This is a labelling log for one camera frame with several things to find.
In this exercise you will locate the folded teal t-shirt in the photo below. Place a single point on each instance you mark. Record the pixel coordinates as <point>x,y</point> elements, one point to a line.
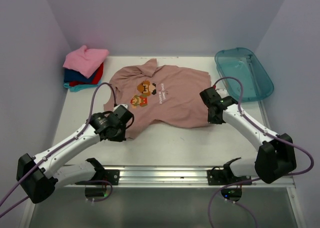
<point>79,87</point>

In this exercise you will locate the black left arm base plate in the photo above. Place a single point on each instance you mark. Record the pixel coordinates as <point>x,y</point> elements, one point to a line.
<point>110,175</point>

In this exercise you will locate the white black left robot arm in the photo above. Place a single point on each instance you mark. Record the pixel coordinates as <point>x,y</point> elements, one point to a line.
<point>42,174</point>

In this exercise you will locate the aluminium mounting rail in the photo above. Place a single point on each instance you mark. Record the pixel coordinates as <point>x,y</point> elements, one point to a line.
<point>151,174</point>

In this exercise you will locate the folded pink t-shirt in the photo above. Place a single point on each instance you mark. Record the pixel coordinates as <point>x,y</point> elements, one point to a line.
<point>85,60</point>

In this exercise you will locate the dusty pink printed t-shirt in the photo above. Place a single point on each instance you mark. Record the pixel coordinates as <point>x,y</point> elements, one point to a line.
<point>154,94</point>

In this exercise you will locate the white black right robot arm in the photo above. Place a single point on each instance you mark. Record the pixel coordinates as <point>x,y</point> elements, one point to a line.
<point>275,153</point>

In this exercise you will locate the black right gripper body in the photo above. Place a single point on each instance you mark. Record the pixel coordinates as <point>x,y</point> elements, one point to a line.
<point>215,119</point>

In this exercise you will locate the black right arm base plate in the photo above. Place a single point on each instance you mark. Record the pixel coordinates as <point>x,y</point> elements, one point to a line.
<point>218,176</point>

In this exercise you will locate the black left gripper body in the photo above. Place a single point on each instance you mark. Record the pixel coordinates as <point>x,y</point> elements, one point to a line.
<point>120,135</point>

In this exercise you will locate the folded red t-shirt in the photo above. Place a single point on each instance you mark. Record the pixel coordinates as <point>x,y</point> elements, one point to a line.
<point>96,78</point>

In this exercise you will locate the folded navy blue t-shirt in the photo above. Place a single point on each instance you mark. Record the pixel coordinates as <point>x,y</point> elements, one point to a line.
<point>72,75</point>

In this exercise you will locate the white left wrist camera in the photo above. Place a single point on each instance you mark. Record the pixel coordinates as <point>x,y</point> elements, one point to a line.
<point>120,105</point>

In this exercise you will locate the teal plastic bin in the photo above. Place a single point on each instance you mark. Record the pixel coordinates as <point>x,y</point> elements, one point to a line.
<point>242,64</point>

